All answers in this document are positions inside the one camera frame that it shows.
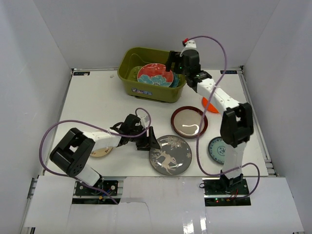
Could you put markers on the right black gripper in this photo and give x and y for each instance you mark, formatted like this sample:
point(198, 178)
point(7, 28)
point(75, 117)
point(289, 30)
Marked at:
point(174, 57)

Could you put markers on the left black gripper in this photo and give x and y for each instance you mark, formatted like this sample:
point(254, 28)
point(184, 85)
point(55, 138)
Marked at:
point(146, 141)

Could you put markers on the teal scalloped plate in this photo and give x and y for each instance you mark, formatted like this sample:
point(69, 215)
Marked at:
point(133, 77)

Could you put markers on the grey plate with deer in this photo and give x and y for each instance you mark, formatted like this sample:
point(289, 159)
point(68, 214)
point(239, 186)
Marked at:
point(173, 158)

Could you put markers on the red plate with teal flower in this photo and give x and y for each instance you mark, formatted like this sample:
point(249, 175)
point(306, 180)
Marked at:
point(155, 74)

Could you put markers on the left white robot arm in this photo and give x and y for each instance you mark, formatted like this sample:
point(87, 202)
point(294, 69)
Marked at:
point(73, 151)

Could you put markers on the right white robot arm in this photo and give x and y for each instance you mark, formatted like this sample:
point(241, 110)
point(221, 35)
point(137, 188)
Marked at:
point(237, 118)

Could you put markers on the olive green plastic bin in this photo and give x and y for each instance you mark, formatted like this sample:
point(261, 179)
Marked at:
point(140, 56)

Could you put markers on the dark red rimmed plate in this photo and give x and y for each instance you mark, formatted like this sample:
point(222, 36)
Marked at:
point(185, 121)

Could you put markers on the cream plate with small flowers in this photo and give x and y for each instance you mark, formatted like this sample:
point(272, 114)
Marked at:
point(101, 152)

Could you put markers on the blue patterned small plate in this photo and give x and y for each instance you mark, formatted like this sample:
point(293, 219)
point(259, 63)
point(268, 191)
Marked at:
point(217, 150)

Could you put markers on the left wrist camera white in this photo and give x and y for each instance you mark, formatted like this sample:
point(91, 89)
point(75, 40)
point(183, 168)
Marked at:
point(145, 120)

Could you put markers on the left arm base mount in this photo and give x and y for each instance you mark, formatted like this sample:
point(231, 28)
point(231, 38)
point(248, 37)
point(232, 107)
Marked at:
point(106, 194)

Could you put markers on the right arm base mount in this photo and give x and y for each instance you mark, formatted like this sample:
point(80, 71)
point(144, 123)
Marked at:
point(217, 195)

